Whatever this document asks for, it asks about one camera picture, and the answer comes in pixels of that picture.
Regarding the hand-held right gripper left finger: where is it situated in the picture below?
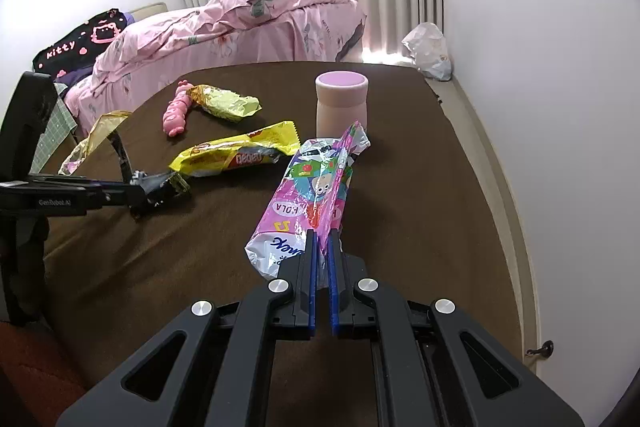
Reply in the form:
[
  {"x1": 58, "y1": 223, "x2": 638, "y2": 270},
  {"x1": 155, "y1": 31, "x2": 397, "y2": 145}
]
[{"x1": 56, "y1": 229, "x2": 319, "y2": 427}]

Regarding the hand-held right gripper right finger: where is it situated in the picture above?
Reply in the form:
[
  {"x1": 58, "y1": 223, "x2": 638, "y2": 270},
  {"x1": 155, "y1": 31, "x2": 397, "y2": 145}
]
[{"x1": 327, "y1": 229, "x2": 586, "y2": 427}]

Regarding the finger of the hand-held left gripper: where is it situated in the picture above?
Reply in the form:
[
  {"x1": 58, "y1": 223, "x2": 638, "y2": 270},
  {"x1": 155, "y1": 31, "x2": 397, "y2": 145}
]
[
  {"x1": 82, "y1": 179, "x2": 151, "y2": 208},
  {"x1": 109, "y1": 127, "x2": 146, "y2": 188}
]

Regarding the black wrapper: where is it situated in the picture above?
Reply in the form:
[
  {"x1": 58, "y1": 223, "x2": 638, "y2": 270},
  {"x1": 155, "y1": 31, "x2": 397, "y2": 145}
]
[{"x1": 129, "y1": 170, "x2": 192, "y2": 220}]

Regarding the pink printed snack packet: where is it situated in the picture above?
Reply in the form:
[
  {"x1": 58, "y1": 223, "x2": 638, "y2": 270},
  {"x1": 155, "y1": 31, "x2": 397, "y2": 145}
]
[{"x1": 244, "y1": 121, "x2": 372, "y2": 280}]

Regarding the pink cup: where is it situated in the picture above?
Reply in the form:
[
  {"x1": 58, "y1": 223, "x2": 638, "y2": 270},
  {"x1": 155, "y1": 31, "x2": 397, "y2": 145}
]
[{"x1": 315, "y1": 72, "x2": 370, "y2": 135}]

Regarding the pale gold wrapper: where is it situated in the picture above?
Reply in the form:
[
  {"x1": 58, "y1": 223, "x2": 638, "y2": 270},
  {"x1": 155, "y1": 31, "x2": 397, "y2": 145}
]
[{"x1": 58, "y1": 110, "x2": 133, "y2": 176}]

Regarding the pink toy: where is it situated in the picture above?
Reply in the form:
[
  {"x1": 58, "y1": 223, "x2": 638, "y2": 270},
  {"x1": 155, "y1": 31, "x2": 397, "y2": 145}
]
[{"x1": 164, "y1": 79, "x2": 193, "y2": 138}]

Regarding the green patterned cloth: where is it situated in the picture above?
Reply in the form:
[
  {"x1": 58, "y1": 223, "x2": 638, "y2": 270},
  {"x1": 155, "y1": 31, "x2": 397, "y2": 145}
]
[{"x1": 32, "y1": 82, "x2": 76, "y2": 172}]

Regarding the black pillow with pink print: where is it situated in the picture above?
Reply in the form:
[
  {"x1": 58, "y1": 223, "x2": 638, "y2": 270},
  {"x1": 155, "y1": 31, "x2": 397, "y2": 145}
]
[{"x1": 32, "y1": 8, "x2": 132, "y2": 75}]

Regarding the green yellow snack packet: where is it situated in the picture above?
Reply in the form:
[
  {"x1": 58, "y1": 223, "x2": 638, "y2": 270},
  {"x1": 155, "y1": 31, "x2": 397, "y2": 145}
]
[{"x1": 187, "y1": 84, "x2": 262, "y2": 124}]

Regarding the beige headboard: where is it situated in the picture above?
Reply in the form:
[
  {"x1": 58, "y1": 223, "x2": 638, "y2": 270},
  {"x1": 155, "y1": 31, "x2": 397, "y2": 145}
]
[{"x1": 127, "y1": 2, "x2": 168, "y2": 21}]

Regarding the pink floral quilt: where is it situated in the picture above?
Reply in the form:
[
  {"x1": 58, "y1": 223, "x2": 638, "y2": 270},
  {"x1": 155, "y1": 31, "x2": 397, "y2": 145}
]
[{"x1": 65, "y1": 0, "x2": 367, "y2": 132}]

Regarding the white plastic bag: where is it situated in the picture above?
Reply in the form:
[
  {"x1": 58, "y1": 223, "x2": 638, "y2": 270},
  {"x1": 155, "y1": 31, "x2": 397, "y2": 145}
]
[{"x1": 401, "y1": 22, "x2": 452, "y2": 82}]

